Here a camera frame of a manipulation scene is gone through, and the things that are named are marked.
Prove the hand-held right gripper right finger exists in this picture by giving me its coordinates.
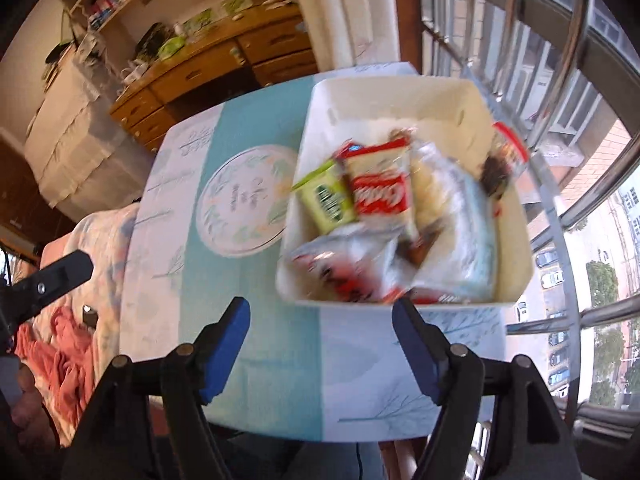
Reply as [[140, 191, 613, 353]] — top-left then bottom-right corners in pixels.
[[391, 299, 583, 480]]

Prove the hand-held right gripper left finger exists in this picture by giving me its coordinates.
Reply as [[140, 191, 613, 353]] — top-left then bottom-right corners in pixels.
[[60, 296, 251, 480]]

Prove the white red fruit chip packet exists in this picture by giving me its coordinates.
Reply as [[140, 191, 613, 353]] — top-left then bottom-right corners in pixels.
[[290, 232, 416, 306]]

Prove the white pale blue packet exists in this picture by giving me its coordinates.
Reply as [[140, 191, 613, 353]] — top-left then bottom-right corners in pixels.
[[415, 142, 501, 301]]

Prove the red cookie packet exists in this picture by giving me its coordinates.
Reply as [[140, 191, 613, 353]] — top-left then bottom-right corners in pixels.
[[345, 140, 420, 241]]

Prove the green snack packet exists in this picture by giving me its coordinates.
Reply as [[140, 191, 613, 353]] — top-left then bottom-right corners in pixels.
[[292, 157, 357, 235]]

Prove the white plastic bin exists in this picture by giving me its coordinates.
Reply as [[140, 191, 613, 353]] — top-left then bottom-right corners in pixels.
[[276, 76, 535, 308]]

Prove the person's left hand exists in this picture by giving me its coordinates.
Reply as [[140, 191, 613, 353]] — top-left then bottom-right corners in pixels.
[[10, 375, 58, 453]]

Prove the pink blanket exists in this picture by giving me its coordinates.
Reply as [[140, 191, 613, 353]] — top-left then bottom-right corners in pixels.
[[15, 205, 146, 448]]

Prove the teal table runner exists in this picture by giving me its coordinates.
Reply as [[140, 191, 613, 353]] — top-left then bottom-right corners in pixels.
[[182, 74, 351, 443]]

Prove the white lace cloth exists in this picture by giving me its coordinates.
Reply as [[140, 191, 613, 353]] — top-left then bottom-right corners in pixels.
[[22, 45, 156, 211]]

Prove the clear glass plate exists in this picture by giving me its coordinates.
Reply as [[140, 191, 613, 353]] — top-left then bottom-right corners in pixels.
[[196, 143, 301, 259]]

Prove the white charger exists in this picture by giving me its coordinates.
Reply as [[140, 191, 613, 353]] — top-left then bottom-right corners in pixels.
[[120, 60, 151, 83]]

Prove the wooden desk with drawers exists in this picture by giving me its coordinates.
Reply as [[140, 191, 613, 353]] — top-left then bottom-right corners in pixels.
[[107, 5, 321, 153]]

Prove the black floral tin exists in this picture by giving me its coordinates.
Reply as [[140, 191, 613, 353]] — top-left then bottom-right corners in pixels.
[[135, 22, 176, 63]]

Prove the green tissue pack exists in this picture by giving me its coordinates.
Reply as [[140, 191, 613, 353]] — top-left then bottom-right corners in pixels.
[[157, 35, 188, 58]]

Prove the row of books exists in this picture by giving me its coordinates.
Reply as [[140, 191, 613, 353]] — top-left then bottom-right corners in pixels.
[[87, 0, 128, 28]]

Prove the cream curtain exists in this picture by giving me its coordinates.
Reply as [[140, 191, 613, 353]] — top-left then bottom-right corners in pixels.
[[285, 0, 401, 68]]

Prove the metal window railing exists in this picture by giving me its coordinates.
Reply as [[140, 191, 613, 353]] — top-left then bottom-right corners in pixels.
[[415, 0, 640, 411]]

